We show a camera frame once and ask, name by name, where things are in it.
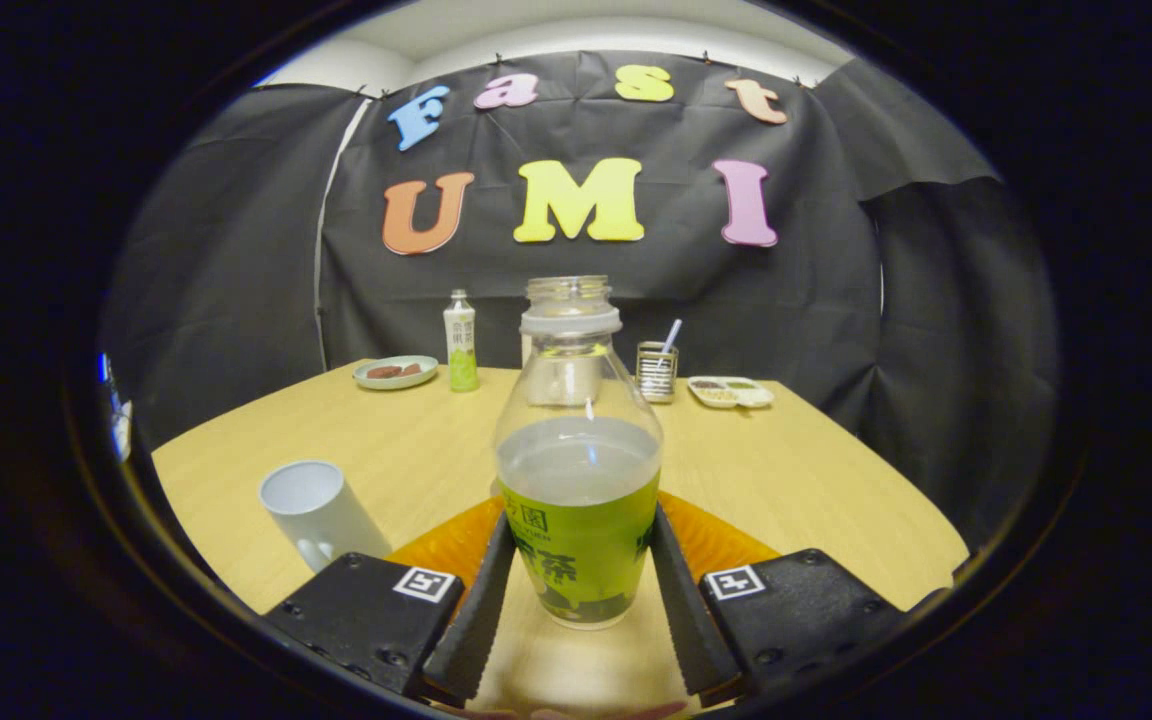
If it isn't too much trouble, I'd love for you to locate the small capped green drink bottle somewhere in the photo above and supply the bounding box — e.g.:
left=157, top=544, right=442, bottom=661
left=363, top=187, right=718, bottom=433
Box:
left=443, top=290, right=481, bottom=393

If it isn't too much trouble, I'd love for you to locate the clear juice bottle green label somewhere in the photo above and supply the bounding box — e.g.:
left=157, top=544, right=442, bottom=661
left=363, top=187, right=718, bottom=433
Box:
left=492, top=275, right=664, bottom=631

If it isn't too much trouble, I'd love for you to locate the pale green plate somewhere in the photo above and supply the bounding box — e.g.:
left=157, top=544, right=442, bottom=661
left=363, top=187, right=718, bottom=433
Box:
left=352, top=355, right=440, bottom=391

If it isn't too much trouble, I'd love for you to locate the white toaster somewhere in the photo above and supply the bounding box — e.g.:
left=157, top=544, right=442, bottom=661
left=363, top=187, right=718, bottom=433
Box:
left=520, top=334, right=631, bottom=408

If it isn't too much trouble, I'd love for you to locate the white cup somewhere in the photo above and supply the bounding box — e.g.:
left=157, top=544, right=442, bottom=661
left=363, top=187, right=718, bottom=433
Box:
left=258, top=460, right=394, bottom=573

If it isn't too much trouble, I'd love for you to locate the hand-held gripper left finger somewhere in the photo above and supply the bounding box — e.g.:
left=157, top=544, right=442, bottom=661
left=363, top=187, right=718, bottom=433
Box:
left=264, top=510, right=519, bottom=706

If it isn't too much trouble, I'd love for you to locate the metal wire holder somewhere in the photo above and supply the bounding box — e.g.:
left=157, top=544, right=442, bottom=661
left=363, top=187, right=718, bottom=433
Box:
left=636, top=341, right=679, bottom=404

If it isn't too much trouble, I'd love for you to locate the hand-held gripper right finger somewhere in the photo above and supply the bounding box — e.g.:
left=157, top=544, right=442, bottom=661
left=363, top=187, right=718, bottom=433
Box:
left=648, top=490, right=947, bottom=701

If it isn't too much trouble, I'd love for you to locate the wooden table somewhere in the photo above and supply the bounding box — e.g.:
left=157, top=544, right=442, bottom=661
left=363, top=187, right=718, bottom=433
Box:
left=151, top=358, right=970, bottom=716

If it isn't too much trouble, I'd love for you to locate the white divided tray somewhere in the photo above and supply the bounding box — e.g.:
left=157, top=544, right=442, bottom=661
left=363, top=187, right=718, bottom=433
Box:
left=687, top=376, right=776, bottom=410

